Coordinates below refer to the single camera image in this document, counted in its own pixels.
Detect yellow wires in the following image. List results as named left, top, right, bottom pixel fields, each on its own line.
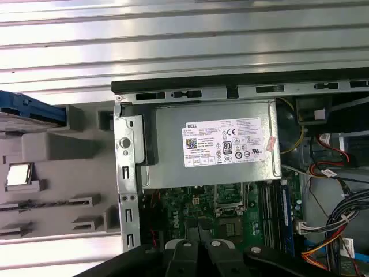
left=277, top=97, right=307, bottom=154

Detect black cable bundle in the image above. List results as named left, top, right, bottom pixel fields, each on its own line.
left=325, top=189, right=369, bottom=235

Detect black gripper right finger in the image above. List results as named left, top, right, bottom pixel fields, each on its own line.
left=199, top=219, right=333, bottom=277

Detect black RAM slot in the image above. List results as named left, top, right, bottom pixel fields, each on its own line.
left=258, top=184, right=282, bottom=246

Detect red flat wire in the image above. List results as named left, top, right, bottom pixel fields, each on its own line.
left=315, top=133, right=359, bottom=169

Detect grey parts rack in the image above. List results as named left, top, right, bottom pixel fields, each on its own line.
left=0, top=103, right=122, bottom=241

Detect silver CPU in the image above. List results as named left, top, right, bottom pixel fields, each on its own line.
left=6, top=162, right=35, bottom=188

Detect green motherboard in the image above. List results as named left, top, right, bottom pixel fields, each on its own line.
left=141, top=184, right=306, bottom=260

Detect installed blue RAM stick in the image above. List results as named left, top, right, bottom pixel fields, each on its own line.
left=280, top=184, right=295, bottom=256

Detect CPU socket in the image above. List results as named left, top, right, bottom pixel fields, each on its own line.
left=214, top=182, right=249, bottom=215

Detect orange wire bundle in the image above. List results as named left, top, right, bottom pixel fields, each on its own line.
left=300, top=235, right=347, bottom=274

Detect black PC case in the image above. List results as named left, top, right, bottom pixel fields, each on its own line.
left=111, top=66, right=369, bottom=277

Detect grey power supply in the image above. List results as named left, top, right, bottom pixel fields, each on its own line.
left=141, top=99, right=283, bottom=190

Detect grey disk bay cage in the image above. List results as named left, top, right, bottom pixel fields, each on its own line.
left=337, top=131, right=369, bottom=170

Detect blue wire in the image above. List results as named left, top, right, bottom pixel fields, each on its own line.
left=344, top=249, right=369, bottom=262

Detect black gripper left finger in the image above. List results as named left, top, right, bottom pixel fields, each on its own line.
left=96, top=218, right=201, bottom=277

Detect hard disk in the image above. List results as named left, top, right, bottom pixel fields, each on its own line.
left=0, top=90, right=67, bottom=130

